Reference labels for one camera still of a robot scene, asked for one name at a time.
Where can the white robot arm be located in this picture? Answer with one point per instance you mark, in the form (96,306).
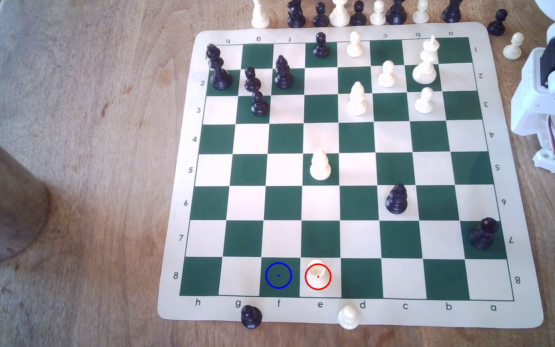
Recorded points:
(533,101)

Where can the white chess bishop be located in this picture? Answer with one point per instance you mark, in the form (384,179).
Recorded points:
(357,103)
(259,18)
(320,168)

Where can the black chess pawn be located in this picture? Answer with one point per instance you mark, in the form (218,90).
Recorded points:
(321,48)
(259,107)
(252,83)
(251,318)
(321,18)
(358,17)
(496,25)

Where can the green and white chess mat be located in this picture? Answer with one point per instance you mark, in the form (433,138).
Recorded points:
(359,139)

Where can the black chess bishop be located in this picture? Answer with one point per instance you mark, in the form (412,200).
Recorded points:
(397,202)
(283,76)

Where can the black chess king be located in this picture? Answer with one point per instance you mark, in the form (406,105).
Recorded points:
(218,74)

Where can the white chess pawn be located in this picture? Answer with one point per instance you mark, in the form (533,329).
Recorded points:
(513,48)
(349,318)
(354,47)
(387,76)
(378,15)
(421,14)
(424,103)

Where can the black chess knight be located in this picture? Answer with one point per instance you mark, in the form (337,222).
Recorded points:
(296,15)

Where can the large white chess piece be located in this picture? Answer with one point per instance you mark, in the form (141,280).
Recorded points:
(339,15)

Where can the white chess king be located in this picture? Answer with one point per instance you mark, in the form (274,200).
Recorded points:
(424,71)

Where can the large black chess piece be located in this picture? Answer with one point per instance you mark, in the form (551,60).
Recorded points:
(452,13)
(396,14)

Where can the black pawn on a7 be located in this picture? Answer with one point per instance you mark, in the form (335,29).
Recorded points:
(483,236)

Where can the dark wooden round post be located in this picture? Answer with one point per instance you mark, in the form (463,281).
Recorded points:
(3,202)

